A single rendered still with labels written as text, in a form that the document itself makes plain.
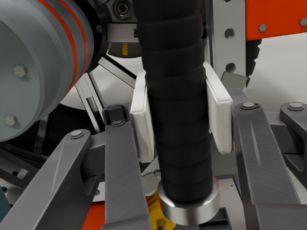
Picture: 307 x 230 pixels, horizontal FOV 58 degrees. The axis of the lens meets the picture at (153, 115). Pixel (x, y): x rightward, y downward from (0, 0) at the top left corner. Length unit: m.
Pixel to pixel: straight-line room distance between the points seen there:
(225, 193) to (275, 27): 0.93
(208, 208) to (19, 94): 0.18
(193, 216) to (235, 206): 0.99
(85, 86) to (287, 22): 0.33
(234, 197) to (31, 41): 1.07
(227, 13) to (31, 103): 0.25
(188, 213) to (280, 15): 0.28
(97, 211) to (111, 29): 0.30
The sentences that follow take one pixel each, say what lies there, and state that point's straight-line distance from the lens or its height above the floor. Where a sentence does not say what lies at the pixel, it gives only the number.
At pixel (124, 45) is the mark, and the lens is 0.95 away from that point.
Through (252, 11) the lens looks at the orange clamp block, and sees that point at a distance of 0.38.
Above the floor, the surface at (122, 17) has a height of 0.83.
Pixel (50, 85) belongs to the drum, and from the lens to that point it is 0.27.
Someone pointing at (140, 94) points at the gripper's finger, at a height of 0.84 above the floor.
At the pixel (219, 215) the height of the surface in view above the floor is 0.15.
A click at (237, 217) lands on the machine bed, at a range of 1.14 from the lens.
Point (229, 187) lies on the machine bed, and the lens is 1.26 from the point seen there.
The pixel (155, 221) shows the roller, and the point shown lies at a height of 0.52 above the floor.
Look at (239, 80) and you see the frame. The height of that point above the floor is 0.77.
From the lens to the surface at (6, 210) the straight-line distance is 0.45.
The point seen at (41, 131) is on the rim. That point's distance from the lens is 0.58.
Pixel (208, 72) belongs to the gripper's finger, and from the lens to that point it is 0.17.
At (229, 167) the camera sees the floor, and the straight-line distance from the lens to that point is 1.50.
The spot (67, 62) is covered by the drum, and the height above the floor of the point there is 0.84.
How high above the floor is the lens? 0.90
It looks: 25 degrees down
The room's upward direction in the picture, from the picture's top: 9 degrees counter-clockwise
